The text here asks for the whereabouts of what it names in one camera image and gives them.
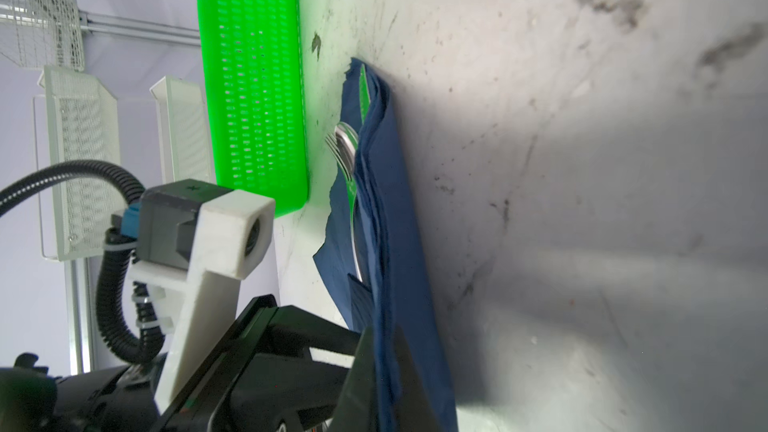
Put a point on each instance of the white wire basket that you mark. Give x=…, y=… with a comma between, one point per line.
x=36, y=33

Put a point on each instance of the green plastic basket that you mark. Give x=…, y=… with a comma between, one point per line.
x=252, y=62

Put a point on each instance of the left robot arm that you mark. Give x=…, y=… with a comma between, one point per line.
x=118, y=399

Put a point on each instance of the silver spoon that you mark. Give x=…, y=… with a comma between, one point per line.
x=345, y=138

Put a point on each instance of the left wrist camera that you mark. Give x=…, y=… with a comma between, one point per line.
x=196, y=243

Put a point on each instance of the dark blue paper napkin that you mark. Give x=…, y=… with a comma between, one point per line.
x=375, y=272

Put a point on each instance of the white mesh two-tier shelf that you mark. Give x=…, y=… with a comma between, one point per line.
x=82, y=120

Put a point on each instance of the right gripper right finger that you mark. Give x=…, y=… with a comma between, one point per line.
x=413, y=412

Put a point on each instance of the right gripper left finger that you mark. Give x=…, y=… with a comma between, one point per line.
x=357, y=406

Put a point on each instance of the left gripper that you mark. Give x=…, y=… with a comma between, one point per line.
x=261, y=375

